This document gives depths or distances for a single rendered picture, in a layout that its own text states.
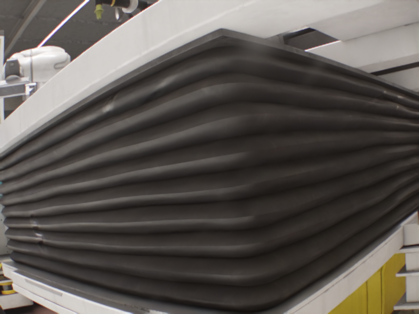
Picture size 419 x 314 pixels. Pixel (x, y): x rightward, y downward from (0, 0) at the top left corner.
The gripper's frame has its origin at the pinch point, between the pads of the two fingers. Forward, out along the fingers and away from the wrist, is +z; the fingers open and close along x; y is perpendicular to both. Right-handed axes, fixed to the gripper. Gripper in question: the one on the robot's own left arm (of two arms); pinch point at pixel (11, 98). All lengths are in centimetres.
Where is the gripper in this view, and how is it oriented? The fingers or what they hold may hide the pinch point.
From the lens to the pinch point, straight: 130.8
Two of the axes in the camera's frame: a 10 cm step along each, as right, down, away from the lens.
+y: -1.2, 8.7, 4.8
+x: -8.9, 1.2, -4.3
